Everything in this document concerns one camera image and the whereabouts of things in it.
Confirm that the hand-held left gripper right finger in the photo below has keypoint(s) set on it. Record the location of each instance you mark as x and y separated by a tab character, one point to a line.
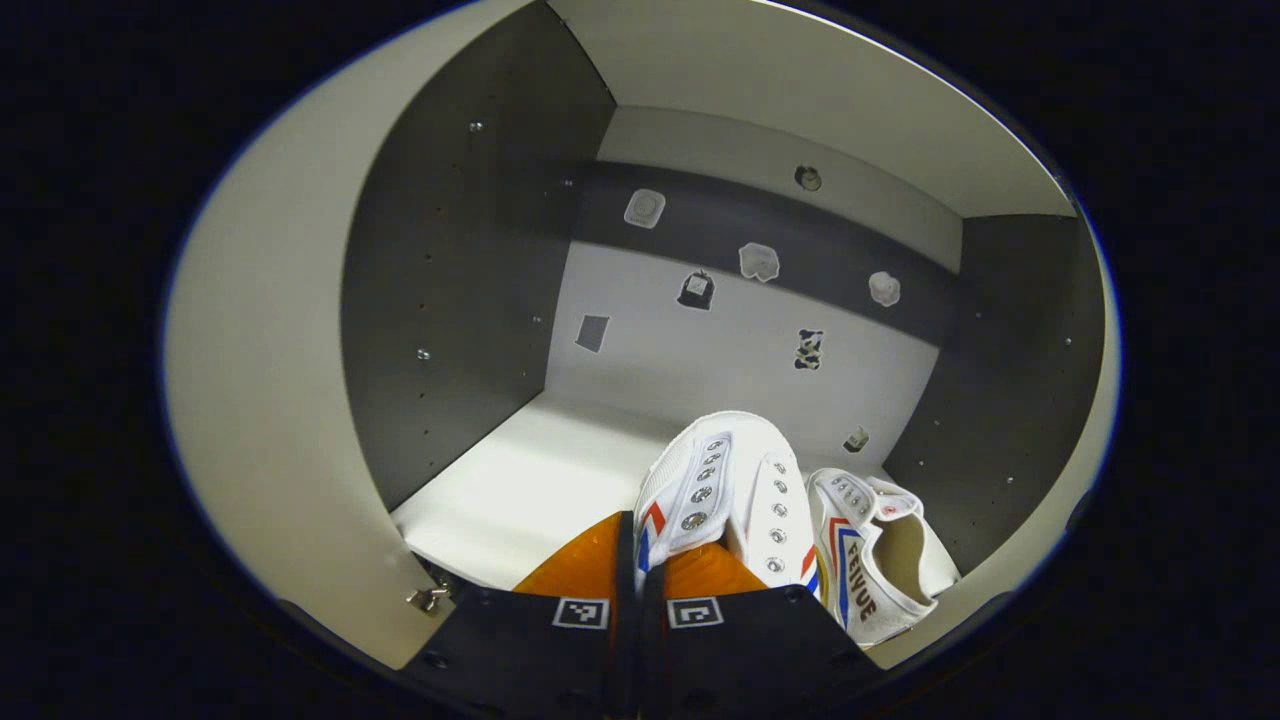
760	650

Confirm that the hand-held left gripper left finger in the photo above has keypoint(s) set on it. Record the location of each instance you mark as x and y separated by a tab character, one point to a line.
520	650

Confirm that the white canvas shoe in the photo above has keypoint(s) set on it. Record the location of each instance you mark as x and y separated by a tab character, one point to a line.
880	550
720	470

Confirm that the white cabinet door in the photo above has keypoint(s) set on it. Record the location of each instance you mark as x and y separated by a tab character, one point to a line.
270	400
1040	580

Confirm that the white shoe cabinet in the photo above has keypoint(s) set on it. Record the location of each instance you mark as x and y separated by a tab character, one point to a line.
720	360

